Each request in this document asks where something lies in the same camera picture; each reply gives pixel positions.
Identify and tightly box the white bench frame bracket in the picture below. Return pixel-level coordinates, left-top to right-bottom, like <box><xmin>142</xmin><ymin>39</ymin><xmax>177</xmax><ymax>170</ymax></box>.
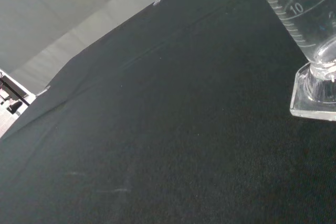
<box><xmin>0</xmin><ymin>68</ymin><xmax>36</xmax><ymax>120</ymax></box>

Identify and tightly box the black table cloth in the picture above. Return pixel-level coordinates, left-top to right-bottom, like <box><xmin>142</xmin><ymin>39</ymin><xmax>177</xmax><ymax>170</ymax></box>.
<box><xmin>0</xmin><ymin>0</ymin><xmax>336</xmax><ymax>224</ymax></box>

